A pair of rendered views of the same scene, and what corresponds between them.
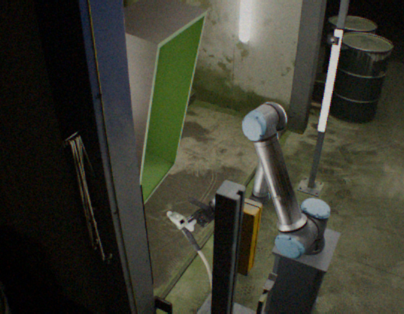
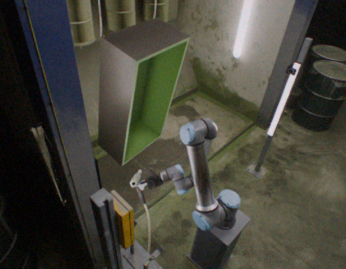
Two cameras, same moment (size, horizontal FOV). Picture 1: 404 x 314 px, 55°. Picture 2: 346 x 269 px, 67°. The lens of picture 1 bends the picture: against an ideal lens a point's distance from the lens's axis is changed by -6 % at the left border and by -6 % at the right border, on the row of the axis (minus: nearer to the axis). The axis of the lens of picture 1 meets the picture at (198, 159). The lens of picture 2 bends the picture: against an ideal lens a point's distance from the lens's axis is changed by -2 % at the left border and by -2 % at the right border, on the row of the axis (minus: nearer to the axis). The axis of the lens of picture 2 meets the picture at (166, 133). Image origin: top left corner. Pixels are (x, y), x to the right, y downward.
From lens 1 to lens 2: 51 cm
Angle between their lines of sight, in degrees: 12
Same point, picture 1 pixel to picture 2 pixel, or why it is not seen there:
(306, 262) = (215, 234)
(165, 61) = (160, 68)
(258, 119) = (188, 130)
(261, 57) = (246, 70)
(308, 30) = (284, 56)
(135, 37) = (123, 52)
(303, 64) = (275, 81)
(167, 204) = (154, 159)
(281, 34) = (263, 56)
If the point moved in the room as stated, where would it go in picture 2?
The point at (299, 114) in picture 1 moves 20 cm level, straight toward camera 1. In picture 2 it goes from (265, 115) to (261, 123)
